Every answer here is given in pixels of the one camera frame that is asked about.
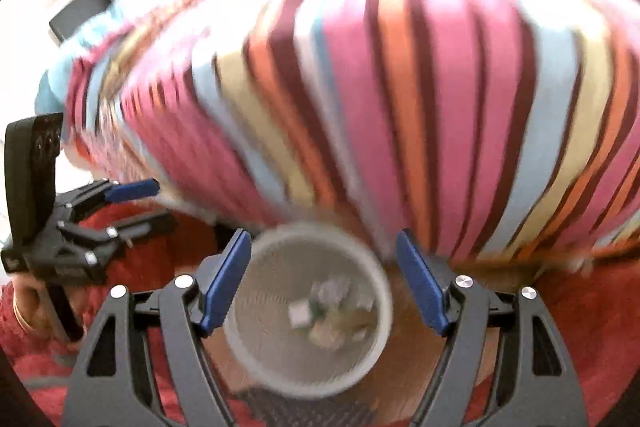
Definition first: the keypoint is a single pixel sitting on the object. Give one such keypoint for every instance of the white paper scrap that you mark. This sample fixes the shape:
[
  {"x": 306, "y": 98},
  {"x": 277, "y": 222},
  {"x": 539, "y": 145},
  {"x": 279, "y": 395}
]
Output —
[{"x": 299, "y": 311}]

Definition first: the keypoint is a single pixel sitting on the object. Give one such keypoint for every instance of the black flat screen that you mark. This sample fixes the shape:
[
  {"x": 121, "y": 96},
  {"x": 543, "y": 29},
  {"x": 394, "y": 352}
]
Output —
[{"x": 82, "y": 14}]

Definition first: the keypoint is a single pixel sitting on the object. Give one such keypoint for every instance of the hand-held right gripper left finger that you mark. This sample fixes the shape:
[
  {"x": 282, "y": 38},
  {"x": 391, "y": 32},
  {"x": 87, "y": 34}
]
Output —
[{"x": 224, "y": 287}]

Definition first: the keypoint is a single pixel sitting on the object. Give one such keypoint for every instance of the light blue blanket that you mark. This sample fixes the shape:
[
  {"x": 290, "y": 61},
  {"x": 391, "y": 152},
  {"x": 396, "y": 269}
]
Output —
[{"x": 75, "y": 52}]

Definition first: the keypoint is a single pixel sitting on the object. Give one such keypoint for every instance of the beige crumpled wrapper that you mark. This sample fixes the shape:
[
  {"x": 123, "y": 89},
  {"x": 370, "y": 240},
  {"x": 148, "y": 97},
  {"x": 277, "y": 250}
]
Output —
[{"x": 327, "y": 332}]

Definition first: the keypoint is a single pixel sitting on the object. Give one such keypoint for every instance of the person's left hand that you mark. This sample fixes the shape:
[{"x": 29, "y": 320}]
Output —
[{"x": 31, "y": 296}]

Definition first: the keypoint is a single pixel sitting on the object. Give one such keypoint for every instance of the striped bedspread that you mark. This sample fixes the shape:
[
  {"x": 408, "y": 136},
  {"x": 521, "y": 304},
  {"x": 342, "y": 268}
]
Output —
[{"x": 400, "y": 82}]

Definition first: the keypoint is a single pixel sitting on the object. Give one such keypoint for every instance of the red fleece clothing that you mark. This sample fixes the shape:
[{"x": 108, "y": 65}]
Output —
[{"x": 590, "y": 332}]

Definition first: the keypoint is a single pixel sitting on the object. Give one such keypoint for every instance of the white mesh waste bin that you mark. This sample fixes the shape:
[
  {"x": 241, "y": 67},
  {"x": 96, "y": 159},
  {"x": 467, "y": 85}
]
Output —
[{"x": 260, "y": 357}]

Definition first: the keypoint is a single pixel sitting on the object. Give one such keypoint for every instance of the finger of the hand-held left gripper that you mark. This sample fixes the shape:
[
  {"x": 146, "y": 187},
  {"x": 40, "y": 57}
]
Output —
[
  {"x": 150, "y": 224},
  {"x": 135, "y": 189}
]

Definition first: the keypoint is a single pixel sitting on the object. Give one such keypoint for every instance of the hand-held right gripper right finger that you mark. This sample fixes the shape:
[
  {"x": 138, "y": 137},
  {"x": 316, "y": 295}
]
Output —
[{"x": 420, "y": 282}]

